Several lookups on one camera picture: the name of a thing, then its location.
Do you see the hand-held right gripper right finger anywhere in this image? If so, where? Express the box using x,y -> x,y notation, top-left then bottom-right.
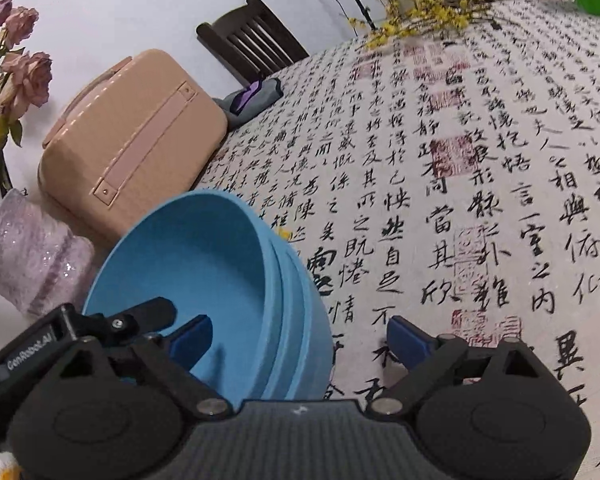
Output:
370,316 -> 552,419

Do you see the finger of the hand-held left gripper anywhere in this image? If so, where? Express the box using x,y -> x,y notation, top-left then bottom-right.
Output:
82,296 -> 176,345

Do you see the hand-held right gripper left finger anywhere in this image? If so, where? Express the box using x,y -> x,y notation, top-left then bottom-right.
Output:
62,315 -> 233,419

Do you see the calligraphy printed tablecloth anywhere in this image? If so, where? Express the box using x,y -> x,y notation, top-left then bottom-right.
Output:
180,0 -> 600,480

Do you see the pink hard case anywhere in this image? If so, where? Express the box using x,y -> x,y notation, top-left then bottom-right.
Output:
37,49 -> 228,241

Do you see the grey purple cloth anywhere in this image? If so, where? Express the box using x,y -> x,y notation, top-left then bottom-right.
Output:
216,77 -> 284,131

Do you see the pink rose bouquet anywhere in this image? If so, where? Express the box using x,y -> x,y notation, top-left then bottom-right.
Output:
0,0 -> 53,206

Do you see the dark wooden chair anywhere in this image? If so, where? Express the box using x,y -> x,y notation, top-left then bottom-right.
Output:
196,0 -> 311,86

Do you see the yellow flower branch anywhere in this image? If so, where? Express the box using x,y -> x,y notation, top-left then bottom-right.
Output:
347,0 -> 503,51

